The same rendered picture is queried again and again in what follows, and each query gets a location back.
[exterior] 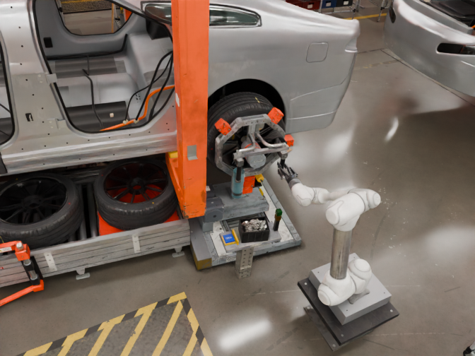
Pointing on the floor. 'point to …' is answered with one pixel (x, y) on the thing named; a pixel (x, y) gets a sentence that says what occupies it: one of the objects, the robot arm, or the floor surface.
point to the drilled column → (244, 262)
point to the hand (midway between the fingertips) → (281, 164)
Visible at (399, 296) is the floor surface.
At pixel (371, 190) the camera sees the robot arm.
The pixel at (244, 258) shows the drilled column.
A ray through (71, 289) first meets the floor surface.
